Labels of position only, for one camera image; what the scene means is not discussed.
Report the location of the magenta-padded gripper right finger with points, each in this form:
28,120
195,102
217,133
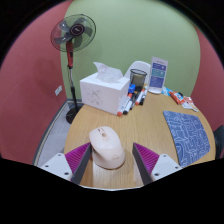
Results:
148,159

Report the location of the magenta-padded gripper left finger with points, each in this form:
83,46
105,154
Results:
77,158

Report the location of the pale pink computer mouse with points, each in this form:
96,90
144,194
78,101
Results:
106,146

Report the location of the blue patterned mouse pad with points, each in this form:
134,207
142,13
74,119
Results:
188,136

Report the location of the white marker black cap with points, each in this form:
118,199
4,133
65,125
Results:
144,97
128,106

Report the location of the red snack bag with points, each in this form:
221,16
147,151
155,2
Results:
176,97

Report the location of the white tissue box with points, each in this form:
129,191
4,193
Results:
100,91

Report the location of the light blue white packet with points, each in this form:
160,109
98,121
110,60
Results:
166,91

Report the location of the blue whiteboard eraser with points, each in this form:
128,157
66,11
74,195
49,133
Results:
132,88

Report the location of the black mesh pen cup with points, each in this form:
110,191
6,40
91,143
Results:
137,78

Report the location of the blue white sign stand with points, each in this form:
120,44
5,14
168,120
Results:
157,75

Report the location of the black red standing fan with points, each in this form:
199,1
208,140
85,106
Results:
75,30

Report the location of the white wall outlet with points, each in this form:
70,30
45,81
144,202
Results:
58,90

